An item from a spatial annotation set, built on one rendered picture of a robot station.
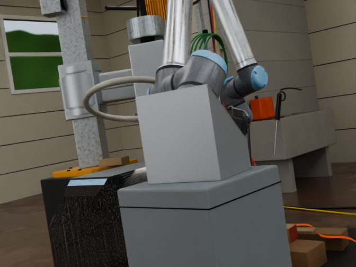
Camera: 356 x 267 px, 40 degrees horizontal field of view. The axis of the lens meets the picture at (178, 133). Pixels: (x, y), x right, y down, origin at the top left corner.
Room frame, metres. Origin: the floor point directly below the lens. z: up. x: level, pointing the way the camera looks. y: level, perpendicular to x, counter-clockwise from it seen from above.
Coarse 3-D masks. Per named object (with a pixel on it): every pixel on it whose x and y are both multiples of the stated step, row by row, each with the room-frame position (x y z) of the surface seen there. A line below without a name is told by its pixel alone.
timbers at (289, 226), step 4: (288, 224) 3.18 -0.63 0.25; (292, 224) 3.17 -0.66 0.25; (288, 228) 3.09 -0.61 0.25; (292, 228) 3.12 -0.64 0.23; (296, 228) 3.16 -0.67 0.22; (288, 232) 3.08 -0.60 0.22; (292, 232) 3.12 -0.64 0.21; (296, 232) 3.16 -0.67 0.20; (288, 236) 3.09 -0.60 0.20; (292, 236) 3.11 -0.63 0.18; (296, 236) 3.15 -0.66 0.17; (288, 240) 3.07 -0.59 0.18; (292, 240) 3.11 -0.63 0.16
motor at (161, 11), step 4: (148, 0) 3.60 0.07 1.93; (152, 0) 3.58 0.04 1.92; (156, 0) 3.59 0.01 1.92; (160, 0) 3.60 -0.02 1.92; (164, 0) 3.59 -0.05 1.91; (148, 4) 3.60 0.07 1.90; (152, 4) 3.58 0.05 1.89; (156, 4) 3.59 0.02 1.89; (160, 4) 3.57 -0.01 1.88; (164, 4) 3.59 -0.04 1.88; (148, 8) 3.59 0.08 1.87; (152, 8) 3.60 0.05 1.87; (156, 8) 3.59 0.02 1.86; (160, 8) 3.59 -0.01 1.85; (164, 8) 3.60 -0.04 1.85; (148, 12) 3.61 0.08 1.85; (152, 12) 3.59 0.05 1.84; (156, 12) 3.58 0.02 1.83; (160, 12) 3.60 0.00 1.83; (164, 12) 3.60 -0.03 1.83; (164, 16) 3.58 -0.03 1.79; (164, 20) 3.59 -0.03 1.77
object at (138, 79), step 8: (112, 80) 2.17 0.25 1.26; (120, 80) 2.16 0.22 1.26; (128, 80) 2.16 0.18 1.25; (136, 80) 2.16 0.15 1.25; (144, 80) 2.17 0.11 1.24; (152, 80) 2.18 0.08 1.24; (96, 88) 2.21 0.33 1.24; (88, 96) 2.27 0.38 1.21; (88, 104) 2.36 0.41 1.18; (96, 112) 2.47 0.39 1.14; (112, 120) 2.56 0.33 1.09; (120, 120) 2.57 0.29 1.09; (128, 120) 2.58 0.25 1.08; (136, 120) 2.59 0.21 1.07
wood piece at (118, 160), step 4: (124, 156) 3.50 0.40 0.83; (128, 156) 3.51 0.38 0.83; (100, 160) 3.52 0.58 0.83; (104, 160) 3.50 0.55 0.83; (108, 160) 3.48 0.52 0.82; (112, 160) 3.47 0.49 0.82; (116, 160) 3.45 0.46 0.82; (120, 160) 3.43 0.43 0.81; (124, 160) 3.47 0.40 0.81; (128, 160) 3.51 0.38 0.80; (100, 164) 3.52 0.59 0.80; (104, 164) 3.50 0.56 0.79; (108, 164) 3.49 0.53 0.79; (112, 164) 3.47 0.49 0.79; (116, 164) 3.45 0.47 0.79; (120, 164) 3.44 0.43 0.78
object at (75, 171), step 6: (132, 162) 3.69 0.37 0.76; (72, 168) 3.76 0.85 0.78; (78, 168) 3.66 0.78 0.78; (84, 168) 3.58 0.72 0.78; (90, 168) 3.50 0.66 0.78; (96, 168) 3.42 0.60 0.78; (102, 168) 3.43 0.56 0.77; (108, 168) 3.48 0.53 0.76; (54, 174) 3.63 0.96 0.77; (60, 174) 3.59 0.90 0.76; (66, 174) 3.55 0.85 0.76; (72, 174) 3.51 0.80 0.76; (78, 174) 3.47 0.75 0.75; (84, 174) 3.44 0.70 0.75
